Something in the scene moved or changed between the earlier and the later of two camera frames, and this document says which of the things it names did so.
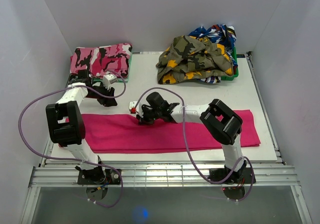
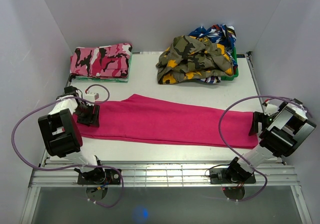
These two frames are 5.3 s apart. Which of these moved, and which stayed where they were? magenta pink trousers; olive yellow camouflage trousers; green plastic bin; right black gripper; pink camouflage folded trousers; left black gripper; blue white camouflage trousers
Moved: right black gripper; magenta pink trousers; left black gripper
Stayed: pink camouflage folded trousers; blue white camouflage trousers; green plastic bin; olive yellow camouflage trousers
